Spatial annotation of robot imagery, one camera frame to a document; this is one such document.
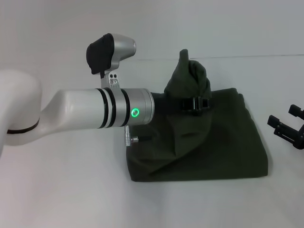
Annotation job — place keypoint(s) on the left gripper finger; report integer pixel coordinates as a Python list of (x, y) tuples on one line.
[(196, 103), (194, 112)]

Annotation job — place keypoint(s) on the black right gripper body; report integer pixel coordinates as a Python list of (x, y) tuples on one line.
[(300, 137)]

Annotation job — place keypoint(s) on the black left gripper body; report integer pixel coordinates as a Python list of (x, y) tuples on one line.
[(168, 103)]

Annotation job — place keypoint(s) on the dark green FREE t-shirt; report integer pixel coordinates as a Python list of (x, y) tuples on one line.
[(202, 147)]

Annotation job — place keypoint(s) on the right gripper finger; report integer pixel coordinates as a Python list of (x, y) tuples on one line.
[(296, 111), (282, 129)]

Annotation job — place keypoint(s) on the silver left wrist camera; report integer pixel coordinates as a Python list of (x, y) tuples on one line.
[(109, 54)]

